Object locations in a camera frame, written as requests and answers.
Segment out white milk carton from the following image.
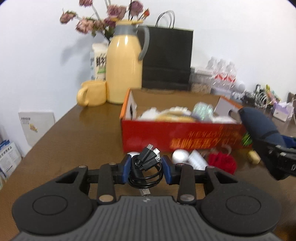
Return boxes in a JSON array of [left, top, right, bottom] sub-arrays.
[[90, 43, 108, 80]]

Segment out clear seed container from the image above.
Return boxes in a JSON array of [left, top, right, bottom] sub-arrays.
[[189, 67, 213, 94]]

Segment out right water bottle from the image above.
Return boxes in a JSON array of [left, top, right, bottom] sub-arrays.
[[225, 62, 237, 90]]

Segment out red cardboard box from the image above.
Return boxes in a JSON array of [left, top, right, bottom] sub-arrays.
[[120, 89, 246, 152]]

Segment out water bottle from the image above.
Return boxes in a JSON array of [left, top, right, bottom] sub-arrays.
[[206, 57, 217, 76], [213, 59, 227, 87], [225, 62, 237, 90]]

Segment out yellow thermos jug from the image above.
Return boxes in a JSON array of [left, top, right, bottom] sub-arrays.
[[106, 20, 150, 104]]

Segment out white robot figurine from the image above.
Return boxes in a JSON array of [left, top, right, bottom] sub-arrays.
[[231, 80, 246, 100]]

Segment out colourful snack packets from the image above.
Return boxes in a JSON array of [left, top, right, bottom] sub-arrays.
[[265, 84, 281, 104]]

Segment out yellow ceramic mug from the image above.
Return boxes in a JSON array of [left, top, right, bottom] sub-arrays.
[[76, 80, 107, 107]]

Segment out left water bottle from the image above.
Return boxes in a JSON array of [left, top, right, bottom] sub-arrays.
[[206, 57, 217, 76]]

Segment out purple tissue box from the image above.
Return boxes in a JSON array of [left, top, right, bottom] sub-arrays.
[[273, 102, 293, 122]]

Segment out white plush toy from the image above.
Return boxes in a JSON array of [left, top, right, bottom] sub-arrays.
[[137, 106, 195, 123]]

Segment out white booklets stack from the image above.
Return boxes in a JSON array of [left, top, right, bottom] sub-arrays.
[[0, 126, 23, 183]]

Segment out black usb cable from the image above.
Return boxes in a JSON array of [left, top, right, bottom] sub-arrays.
[[127, 143, 164, 188]]

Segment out red knitted item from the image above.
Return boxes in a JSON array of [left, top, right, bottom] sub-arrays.
[[208, 152, 237, 175]]

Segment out tangled cables pile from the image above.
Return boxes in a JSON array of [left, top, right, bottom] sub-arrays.
[[241, 84, 269, 108]]

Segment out navy blue pouch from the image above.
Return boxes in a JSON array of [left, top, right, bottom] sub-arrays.
[[238, 107, 286, 147]]

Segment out green glittery item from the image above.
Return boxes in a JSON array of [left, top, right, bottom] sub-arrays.
[[191, 102, 214, 121]]

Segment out white round cap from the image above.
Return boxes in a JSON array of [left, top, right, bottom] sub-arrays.
[[126, 152, 139, 159], [171, 149, 190, 164]]

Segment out black paper bag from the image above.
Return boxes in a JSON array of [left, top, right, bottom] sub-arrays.
[[142, 10, 193, 90]]

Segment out dried pink rose bouquet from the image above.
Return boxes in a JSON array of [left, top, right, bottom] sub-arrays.
[[59, 1, 150, 42]]

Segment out middle water bottle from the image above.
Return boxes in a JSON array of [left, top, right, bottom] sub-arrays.
[[213, 59, 227, 87]]

